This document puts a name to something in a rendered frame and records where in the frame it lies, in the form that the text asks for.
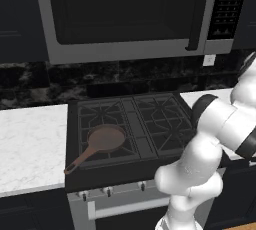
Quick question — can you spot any silver hob knob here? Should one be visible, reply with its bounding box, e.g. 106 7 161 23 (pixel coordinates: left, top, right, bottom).
137 181 148 192
78 190 90 202
102 186 114 198

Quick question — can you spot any brown frying pan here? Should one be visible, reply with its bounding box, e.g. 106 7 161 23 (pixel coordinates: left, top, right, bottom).
63 123 127 176

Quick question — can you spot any black gas hob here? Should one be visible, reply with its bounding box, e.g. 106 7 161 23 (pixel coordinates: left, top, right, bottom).
63 91 201 193

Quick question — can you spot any silver microwave oven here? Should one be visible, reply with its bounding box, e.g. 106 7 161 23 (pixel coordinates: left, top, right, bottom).
32 0 253 66

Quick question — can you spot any dark blue wall cupboard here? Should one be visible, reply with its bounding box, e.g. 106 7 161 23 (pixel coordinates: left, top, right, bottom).
231 0 256 51
0 0 50 64

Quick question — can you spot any black microwave door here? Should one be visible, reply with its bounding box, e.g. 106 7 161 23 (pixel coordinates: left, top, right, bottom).
45 0 212 46

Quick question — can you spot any white wall socket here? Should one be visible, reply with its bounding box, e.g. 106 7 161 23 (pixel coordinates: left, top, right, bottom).
203 54 216 67

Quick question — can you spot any white oven door handle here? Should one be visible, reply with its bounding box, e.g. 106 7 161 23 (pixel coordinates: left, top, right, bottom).
87 196 172 221

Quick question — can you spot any black microwave door handle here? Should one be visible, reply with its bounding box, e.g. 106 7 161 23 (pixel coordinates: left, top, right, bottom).
185 0 213 52

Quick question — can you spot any dark blue base cupboard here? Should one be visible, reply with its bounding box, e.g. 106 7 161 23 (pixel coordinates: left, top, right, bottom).
0 187 76 230
203 163 256 230

